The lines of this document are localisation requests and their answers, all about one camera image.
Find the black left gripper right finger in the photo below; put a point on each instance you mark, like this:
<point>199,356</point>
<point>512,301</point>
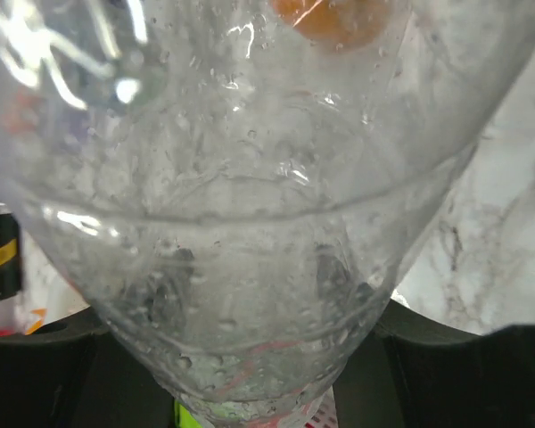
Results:
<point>411,371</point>

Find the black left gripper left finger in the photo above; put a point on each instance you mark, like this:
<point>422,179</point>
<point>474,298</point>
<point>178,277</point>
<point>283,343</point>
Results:
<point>74,373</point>

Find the large clear plastic bottle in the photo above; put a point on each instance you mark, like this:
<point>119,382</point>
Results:
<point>236,187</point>

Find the black gold can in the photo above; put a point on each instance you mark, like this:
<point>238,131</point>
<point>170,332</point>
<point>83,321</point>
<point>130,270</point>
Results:
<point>10,255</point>

